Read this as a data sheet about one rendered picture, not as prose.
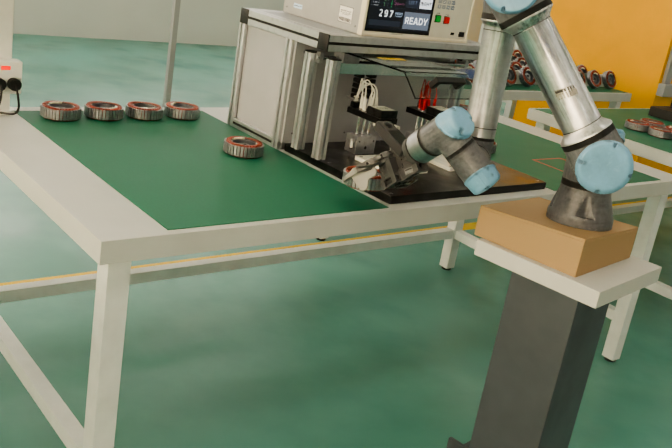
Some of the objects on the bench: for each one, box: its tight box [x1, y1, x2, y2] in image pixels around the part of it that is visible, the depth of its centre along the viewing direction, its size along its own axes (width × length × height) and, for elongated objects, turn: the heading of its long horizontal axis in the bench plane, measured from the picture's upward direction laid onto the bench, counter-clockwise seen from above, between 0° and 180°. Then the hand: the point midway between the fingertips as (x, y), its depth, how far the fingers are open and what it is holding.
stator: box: [223, 136, 264, 159], centre depth 230 cm, size 11×11×4 cm
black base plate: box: [284, 140, 546, 204], centre depth 245 cm, size 47×64×2 cm
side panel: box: [227, 22, 295, 149], centre depth 248 cm, size 28×3×32 cm, turn 11°
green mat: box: [491, 122, 661, 191], centre depth 301 cm, size 94×61×1 cm, turn 11°
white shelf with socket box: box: [0, 0, 149, 115], centre depth 222 cm, size 35×37×46 cm
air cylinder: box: [344, 132, 377, 154], centre depth 245 cm, size 5×8×6 cm
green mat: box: [14, 111, 389, 230], centre depth 220 cm, size 94×61×1 cm, turn 11°
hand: (363, 176), depth 203 cm, fingers closed on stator, 13 cm apart
